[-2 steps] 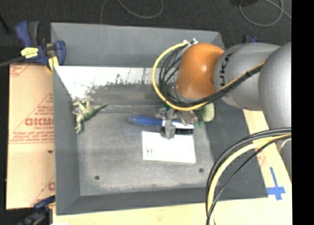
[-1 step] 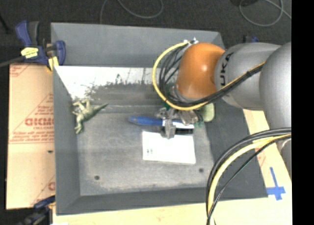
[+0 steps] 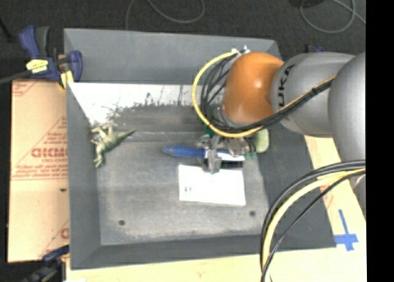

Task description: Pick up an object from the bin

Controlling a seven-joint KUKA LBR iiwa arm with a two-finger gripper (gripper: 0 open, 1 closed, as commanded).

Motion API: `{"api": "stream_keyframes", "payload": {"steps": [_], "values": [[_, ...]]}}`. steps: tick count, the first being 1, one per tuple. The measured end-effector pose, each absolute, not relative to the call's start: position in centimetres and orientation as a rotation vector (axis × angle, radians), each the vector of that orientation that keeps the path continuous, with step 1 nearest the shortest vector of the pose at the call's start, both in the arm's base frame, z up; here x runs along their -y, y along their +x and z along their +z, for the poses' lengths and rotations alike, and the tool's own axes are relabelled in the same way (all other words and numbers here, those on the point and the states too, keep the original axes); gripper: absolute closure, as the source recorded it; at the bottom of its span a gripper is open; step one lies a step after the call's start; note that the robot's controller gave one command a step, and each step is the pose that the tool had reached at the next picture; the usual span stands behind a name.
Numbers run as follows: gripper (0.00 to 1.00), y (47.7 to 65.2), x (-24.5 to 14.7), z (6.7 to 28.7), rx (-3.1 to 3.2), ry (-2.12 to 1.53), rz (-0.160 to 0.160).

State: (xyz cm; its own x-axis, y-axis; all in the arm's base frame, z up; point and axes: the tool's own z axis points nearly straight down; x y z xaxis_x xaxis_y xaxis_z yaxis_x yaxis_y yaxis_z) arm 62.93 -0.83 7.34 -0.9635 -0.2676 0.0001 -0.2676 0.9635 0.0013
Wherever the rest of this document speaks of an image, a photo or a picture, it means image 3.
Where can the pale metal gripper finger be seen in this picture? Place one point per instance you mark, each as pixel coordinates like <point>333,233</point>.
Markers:
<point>207,159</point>
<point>217,162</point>

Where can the white flat box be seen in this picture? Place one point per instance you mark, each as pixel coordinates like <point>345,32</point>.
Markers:
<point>212,186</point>

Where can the blue and white marker pen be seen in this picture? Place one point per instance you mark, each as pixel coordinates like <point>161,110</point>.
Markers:
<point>181,151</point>

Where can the pale green rounded object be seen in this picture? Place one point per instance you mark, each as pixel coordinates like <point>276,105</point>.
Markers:
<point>262,140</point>

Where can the grey metal bin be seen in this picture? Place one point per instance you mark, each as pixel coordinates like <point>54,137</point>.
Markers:
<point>138,207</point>

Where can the green toy dinosaur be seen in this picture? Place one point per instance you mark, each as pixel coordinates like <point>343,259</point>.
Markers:
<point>106,143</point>

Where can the brown cardboard board, red print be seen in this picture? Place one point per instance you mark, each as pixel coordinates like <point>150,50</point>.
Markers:
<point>37,182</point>

